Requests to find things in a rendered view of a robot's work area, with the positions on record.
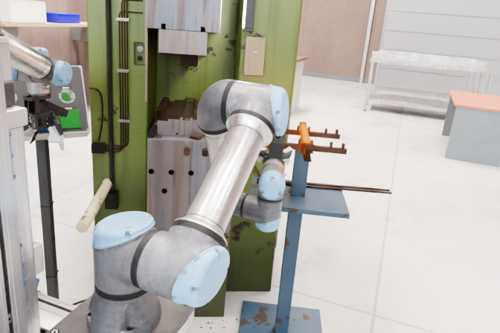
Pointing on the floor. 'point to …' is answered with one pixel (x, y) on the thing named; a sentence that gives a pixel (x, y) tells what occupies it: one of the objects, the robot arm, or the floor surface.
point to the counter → (297, 82)
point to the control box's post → (47, 216)
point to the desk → (473, 128)
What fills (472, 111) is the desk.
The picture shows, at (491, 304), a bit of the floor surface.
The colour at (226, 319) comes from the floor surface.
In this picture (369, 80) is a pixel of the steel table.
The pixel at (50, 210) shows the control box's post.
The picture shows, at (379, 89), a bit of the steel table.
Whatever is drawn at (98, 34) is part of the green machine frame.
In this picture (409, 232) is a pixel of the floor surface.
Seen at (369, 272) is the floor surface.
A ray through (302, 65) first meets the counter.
